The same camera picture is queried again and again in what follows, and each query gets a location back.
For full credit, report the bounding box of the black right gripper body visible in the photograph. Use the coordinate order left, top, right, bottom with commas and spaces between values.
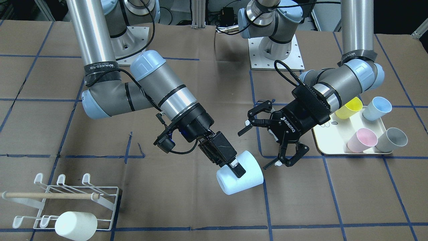
174, 104, 214, 143

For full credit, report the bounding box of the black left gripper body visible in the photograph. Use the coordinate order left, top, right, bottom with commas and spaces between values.
271, 85, 330, 143

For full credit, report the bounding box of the light blue cup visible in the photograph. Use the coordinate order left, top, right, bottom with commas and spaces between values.
362, 96, 392, 121
216, 150, 263, 195

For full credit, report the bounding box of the white cup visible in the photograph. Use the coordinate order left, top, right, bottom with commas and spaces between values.
55, 212, 98, 241

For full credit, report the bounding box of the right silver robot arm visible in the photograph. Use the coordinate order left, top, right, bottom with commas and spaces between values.
67, 0, 246, 178

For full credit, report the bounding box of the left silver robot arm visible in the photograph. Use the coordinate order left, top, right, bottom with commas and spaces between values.
238, 0, 384, 169

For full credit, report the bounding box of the yellow cup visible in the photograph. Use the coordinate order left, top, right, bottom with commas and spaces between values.
335, 97, 363, 119

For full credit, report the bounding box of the pink cup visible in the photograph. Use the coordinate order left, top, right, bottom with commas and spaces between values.
346, 128, 378, 153

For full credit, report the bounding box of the grey cup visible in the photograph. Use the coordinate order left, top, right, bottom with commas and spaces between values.
376, 128, 408, 153

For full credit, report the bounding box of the cream rabbit tray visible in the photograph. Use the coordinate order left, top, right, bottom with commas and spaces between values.
312, 106, 386, 155

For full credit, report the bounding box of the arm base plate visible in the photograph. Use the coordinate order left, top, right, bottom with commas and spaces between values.
110, 26, 150, 67
248, 35, 305, 71

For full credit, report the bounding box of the aluminium frame post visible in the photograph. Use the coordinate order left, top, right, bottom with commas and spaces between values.
191, 0, 207, 29

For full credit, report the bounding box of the white wire cup rack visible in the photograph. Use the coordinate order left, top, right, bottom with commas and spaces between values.
1, 173, 121, 231

